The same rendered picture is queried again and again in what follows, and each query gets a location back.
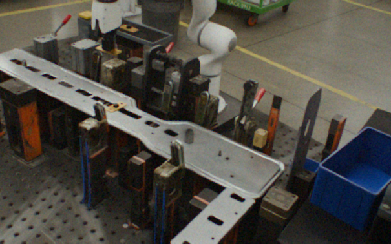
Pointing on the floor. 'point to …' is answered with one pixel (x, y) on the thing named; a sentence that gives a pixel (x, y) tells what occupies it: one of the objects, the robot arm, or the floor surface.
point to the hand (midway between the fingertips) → (108, 43)
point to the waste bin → (162, 16)
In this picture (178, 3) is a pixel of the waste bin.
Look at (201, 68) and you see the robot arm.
